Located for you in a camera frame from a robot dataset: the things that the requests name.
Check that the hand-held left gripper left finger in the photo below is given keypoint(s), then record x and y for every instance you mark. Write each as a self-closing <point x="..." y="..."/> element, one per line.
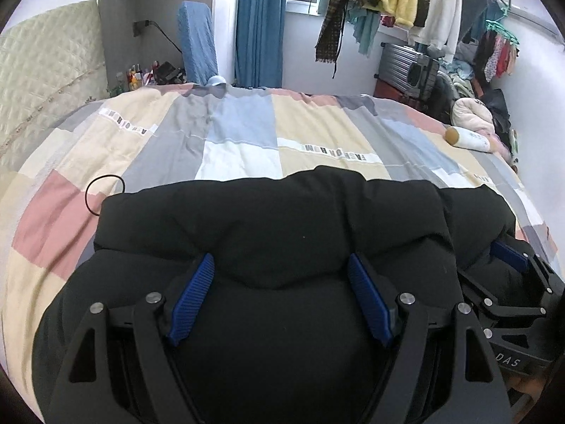
<point x="192" y="300"/>

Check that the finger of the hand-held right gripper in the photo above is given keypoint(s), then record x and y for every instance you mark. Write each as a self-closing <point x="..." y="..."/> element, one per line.
<point x="479" y="293"/>
<point x="510" y="254"/>

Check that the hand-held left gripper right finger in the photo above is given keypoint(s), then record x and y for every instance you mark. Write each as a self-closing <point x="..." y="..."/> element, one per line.
<point x="370" y="300"/>

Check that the black puffer jacket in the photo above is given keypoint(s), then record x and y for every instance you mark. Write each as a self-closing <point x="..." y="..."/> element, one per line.
<point x="273" y="229"/>

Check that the heap of mixed clothes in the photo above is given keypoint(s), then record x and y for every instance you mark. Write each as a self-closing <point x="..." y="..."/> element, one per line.
<point x="496" y="110"/>

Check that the cream cylinder bottle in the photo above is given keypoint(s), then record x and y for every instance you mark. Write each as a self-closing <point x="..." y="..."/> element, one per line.
<point x="470" y="138"/>

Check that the cream plush coat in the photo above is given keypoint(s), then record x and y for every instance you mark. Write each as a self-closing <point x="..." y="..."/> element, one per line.
<point x="470" y="112"/>

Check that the pastel patchwork bed quilt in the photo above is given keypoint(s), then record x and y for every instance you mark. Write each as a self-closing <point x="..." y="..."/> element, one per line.
<point x="176" y="150"/>

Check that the green sock drying hanger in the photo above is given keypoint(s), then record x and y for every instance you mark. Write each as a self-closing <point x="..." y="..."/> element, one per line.
<point x="501" y="59"/>

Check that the red suitcase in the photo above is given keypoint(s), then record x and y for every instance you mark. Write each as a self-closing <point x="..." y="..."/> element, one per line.
<point x="393" y="90"/>

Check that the silver ribbed suitcase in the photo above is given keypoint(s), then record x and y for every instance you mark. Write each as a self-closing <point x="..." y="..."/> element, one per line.
<point x="397" y="66"/>

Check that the light blue round cap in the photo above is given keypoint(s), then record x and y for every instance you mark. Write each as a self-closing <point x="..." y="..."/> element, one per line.
<point x="216" y="81"/>

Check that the group of cosmetic bottles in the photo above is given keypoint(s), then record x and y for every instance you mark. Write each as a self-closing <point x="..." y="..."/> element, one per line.
<point x="134" y="79"/>

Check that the white air conditioner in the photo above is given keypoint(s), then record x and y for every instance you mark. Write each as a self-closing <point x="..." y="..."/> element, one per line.
<point x="534" y="18"/>

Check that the white hoodie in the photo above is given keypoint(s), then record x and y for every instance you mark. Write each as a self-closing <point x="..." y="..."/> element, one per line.
<point x="443" y="13"/>

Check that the dark grey hanging garment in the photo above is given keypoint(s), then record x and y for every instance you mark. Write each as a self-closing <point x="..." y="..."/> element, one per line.
<point x="472" y="4"/>

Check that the blue covered chair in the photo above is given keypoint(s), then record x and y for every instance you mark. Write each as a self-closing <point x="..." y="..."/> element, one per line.
<point x="198" y="39"/>

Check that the teal hanging garment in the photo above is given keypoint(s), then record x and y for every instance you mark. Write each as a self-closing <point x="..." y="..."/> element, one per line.
<point x="368" y="31"/>

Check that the cream quilted headboard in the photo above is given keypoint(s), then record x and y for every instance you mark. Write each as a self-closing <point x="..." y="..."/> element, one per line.
<point x="44" y="66"/>

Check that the blue curtain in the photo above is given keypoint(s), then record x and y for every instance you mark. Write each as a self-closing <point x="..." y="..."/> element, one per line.
<point x="258" y="31"/>

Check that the grey built-in cabinet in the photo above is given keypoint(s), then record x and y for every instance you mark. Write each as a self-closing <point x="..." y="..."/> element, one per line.
<point x="114" y="9"/>

